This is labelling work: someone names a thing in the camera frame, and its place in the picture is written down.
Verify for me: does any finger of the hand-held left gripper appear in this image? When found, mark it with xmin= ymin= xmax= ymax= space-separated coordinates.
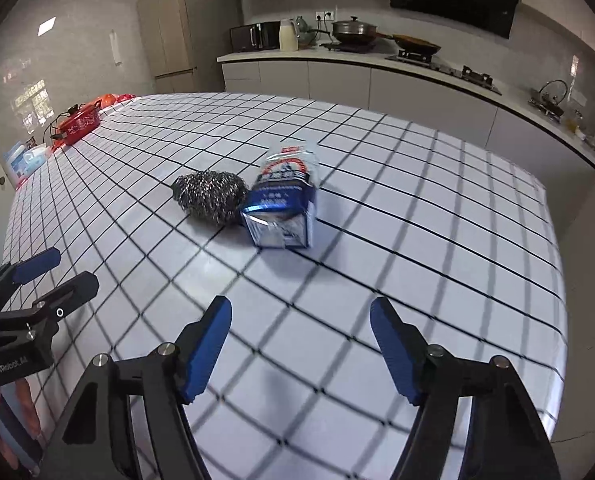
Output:
xmin=0 ymin=247 xmax=62 ymax=313
xmin=30 ymin=272 xmax=99 ymax=322

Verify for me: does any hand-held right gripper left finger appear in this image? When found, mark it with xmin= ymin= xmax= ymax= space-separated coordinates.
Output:
xmin=40 ymin=295 xmax=233 ymax=480

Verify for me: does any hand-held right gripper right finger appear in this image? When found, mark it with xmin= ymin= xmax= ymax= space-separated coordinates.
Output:
xmin=369 ymin=296 xmax=561 ymax=480

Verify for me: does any blue and white plastic packet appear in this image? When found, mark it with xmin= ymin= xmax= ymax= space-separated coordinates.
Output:
xmin=240 ymin=140 xmax=321 ymax=250

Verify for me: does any person's left hand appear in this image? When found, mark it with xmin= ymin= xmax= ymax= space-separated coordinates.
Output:
xmin=0 ymin=377 xmax=44 ymax=472

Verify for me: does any white checked tablecloth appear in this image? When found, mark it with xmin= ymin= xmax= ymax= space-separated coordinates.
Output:
xmin=7 ymin=91 xmax=563 ymax=480

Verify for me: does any blue tissue pack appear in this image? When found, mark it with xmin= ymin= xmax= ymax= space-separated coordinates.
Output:
xmin=4 ymin=141 xmax=50 ymax=183

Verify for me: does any steel wool scrubber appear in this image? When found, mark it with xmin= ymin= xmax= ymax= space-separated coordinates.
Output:
xmin=171 ymin=171 xmax=249 ymax=225

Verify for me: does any red electric pot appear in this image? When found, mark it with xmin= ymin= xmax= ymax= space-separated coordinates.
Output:
xmin=52 ymin=100 xmax=103 ymax=147

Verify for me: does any red orange package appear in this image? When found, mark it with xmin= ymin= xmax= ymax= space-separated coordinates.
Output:
xmin=97 ymin=92 xmax=138 ymax=109

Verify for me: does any beige refrigerator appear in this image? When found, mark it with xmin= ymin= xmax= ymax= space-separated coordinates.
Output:
xmin=137 ymin=0 xmax=199 ymax=95

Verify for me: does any gas stove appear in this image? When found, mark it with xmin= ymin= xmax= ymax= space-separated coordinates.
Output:
xmin=385 ymin=50 xmax=503 ymax=96

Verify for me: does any frying pan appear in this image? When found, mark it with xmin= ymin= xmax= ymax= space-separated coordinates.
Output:
xmin=391 ymin=34 xmax=442 ymax=57

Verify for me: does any black induction cooker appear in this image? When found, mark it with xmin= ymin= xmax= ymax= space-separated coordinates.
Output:
xmin=320 ymin=41 xmax=378 ymax=54

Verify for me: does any black microwave oven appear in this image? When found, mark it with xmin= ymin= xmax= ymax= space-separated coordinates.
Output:
xmin=230 ymin=22 xmax=282 ymax=53

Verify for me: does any white kettle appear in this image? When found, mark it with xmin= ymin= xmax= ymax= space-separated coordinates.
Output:
xmin=278 ymin=20 xmax=299 ymax=52

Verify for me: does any wok with glass lid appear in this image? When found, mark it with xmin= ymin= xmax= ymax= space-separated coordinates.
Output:
xmin=331 ymin=16 xmax=393 ymax=46

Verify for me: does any teal ceramic jar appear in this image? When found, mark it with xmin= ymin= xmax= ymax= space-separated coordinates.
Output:
xmin=294 ymin=16 xmax=319 ymax=48

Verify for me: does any black power cable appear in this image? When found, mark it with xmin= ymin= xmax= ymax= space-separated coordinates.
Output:
xmin=44 ymin=105 xmax=78 ymax=149

